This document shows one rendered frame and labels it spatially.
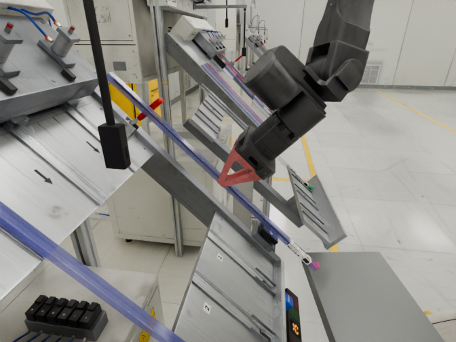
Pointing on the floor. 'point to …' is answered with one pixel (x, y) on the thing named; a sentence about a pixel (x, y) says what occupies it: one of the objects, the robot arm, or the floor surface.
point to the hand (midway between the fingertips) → (223, 179)
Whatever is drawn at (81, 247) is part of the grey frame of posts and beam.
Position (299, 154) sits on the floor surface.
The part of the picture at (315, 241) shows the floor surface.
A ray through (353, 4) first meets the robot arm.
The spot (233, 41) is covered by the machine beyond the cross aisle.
